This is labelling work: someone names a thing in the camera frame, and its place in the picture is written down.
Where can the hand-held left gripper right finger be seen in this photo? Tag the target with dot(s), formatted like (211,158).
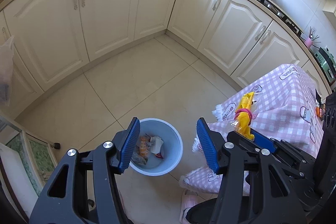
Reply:
(207,145)

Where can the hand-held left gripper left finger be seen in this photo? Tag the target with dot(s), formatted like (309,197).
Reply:
(130,145)

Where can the pink checked tablecloth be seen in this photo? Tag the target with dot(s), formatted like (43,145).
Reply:
(283,98)

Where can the black door stop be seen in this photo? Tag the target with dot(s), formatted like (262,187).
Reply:
(56,145)

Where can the cream lower kitchen cabinets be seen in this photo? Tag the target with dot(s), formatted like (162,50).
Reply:
(110,3)

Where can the pink utensil cup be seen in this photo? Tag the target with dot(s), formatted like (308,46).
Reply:
(313,35)

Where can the dark cloth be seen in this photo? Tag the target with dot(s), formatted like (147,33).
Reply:
(202,213)

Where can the gold foil snack bag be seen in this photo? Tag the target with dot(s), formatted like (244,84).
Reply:
(139,159)

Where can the yellow snack packet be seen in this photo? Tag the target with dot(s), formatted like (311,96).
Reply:
(245,108)

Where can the blue trash bin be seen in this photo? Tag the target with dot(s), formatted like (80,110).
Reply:
(170,140)

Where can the black gas stove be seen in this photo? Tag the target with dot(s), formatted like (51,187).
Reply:
(275,10)

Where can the orange snack packet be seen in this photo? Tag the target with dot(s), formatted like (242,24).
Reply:
(143,148)

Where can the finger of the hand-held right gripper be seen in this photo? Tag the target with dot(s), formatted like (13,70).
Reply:
(262,140)
(241,140)

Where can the pink slipper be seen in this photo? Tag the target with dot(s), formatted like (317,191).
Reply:
(187,203)

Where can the green electric grill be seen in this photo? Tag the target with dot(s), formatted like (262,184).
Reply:
(326,62)

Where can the red candy wrapper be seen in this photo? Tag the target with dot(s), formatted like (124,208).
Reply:
(158,155)

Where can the glass sliding door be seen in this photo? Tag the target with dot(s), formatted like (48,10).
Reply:
(18,145)

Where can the pink chopstick holder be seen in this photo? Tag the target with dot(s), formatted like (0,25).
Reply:
(309,42)

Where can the trash wrappers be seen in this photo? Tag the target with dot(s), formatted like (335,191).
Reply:
(156,144)

